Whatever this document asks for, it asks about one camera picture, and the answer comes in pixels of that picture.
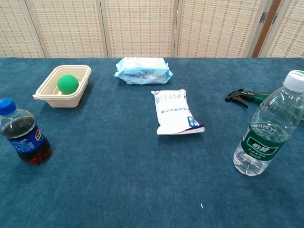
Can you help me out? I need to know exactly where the green spray bottle black trigger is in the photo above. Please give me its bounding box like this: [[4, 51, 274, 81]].
[[225, 88, 304, 123]]

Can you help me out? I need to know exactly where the clear water bottle green label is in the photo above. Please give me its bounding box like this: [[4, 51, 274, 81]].
[[233, 70, 304, 177]]

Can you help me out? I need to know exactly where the small Pepsi cola bottle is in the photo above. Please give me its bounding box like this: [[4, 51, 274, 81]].
[[0, 98, 52, 164]]

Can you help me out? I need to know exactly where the white pouch with blue print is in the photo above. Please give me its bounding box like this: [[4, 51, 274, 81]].
[[151, 89, 206, 135]]

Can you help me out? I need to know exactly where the light blue wet wipes pack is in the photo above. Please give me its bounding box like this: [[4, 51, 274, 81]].
[[114, 57, 174, 86]]

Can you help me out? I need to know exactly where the blue table cloth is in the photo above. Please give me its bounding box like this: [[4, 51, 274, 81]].
[[0, 57, 304, 228]]

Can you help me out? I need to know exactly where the beige woven folding screen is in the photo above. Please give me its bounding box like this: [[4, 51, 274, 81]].
[[0, 0, 304, 58]]

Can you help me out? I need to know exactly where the green ball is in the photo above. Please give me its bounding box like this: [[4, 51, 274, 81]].
[[57, 74, 79, 95]]

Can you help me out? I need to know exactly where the beige plastic food container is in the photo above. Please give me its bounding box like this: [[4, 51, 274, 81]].
[[32, 65, 92, 108]]

